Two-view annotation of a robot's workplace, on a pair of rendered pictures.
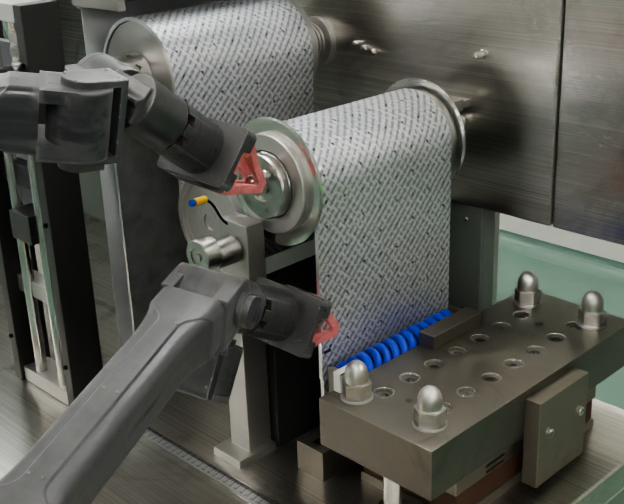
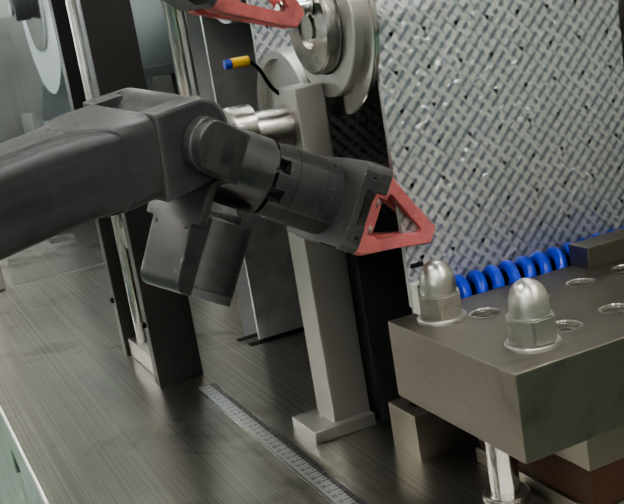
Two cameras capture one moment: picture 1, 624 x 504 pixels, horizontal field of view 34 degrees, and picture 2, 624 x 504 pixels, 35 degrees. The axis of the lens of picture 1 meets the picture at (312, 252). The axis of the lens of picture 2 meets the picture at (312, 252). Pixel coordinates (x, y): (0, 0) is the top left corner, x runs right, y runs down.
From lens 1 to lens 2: 0.49 m
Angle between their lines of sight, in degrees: 22
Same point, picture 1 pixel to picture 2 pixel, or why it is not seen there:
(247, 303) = (201, 127)
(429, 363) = (576, 284)
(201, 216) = not seen: hidden behind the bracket
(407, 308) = (560, 219)
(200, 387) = (168, 273)
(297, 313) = (340, 187)
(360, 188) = (451, 21)
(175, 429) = (263, 402)
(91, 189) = not seen: hidden behind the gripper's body
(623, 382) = not seen: outside the picture
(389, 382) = (500, 303)
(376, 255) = (492, 128)
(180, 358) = (50, 176)
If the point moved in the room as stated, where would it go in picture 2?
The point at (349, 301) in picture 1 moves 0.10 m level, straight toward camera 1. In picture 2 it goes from (449, 193) to (417, 223)
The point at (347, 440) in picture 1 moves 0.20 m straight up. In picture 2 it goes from (423, 381) to (383, 104)
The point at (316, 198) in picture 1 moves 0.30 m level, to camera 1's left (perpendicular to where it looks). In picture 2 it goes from (369, 24) to (32, 77)
